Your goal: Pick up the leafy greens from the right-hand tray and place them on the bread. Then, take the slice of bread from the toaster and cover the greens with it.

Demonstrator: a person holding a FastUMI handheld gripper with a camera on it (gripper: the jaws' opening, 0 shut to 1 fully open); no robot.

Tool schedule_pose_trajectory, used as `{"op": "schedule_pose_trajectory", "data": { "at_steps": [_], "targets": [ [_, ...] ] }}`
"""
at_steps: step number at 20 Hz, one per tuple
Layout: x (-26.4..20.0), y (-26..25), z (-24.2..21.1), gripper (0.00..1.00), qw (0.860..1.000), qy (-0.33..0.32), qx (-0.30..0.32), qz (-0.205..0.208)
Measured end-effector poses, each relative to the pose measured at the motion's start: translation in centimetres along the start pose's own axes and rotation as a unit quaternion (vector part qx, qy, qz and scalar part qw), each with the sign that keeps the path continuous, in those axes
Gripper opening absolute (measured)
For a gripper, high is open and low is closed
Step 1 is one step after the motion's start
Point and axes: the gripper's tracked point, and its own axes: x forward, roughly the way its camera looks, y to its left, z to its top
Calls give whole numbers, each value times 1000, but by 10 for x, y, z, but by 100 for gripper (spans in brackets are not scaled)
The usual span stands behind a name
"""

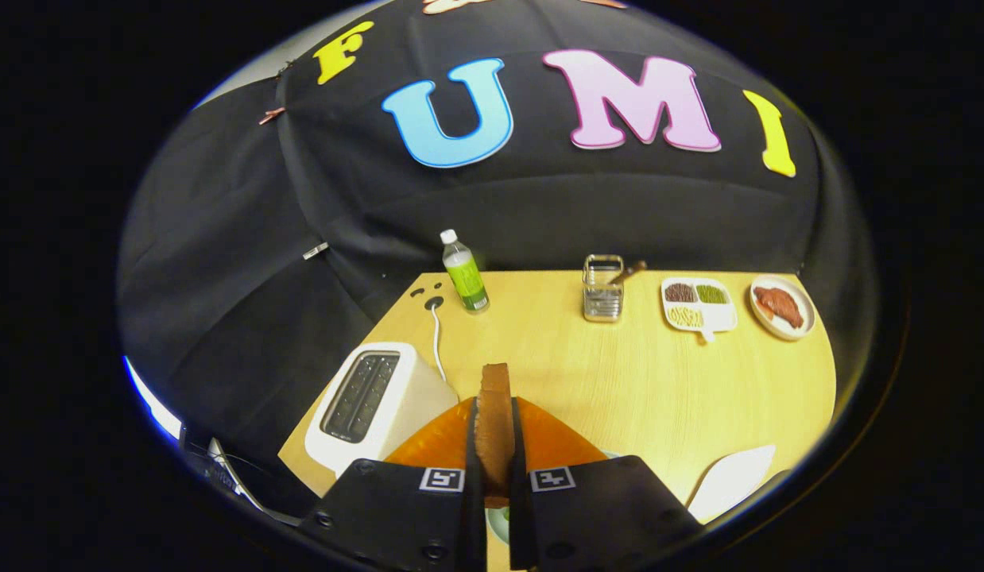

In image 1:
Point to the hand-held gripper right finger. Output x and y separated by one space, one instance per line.
603 508

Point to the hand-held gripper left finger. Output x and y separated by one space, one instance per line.
397 508

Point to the toasted bread slice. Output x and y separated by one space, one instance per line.
493 421

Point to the light green round plate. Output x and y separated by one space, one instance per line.
497 524

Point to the white toaster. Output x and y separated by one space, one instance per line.
408 397

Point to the white square plate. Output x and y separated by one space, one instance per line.
734 477

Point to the pile of yellow beans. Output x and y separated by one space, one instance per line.
684 317

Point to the white divided dish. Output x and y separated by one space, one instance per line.
718 318

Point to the pile of dark beans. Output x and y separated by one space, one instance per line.
679 292

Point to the green label drink bottle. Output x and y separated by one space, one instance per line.
466 278

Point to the pile of green beans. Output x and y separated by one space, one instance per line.
712 294

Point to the brown meat piece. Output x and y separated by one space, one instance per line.
778 306

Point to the white cloth clip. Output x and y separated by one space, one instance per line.
315 251

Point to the white round plate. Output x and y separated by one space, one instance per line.
802 326

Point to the black backdrop cloth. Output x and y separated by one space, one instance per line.
540 206

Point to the pink cloth clip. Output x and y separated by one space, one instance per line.
271 116

